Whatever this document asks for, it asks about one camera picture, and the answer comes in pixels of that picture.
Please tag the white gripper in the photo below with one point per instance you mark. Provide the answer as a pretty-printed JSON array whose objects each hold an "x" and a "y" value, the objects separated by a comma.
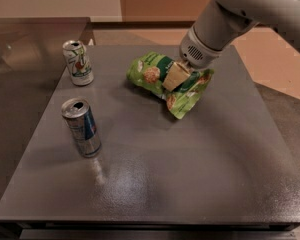
[{"x": 197, "y": 53}]

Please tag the white green 7up can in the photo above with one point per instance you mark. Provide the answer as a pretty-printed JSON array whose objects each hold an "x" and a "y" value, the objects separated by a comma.
[{"x": 77, "y": 62}]

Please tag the blue silver energy drink can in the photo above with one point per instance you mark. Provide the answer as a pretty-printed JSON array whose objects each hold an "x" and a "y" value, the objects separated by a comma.
[{"x": 78, "y": 116}]

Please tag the green rice chip bag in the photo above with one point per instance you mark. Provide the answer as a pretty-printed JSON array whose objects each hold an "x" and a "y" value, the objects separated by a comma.
[{"x": 149, "y": 72}]

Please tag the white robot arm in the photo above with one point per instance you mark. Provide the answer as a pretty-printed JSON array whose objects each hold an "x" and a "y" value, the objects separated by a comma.
[{"x": 222, "y": 21}]

